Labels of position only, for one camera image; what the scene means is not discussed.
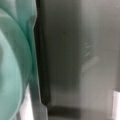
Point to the teal bowl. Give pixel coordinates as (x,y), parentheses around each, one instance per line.
(17,19)

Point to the silver toaster oven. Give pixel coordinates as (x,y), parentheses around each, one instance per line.
(78,58)

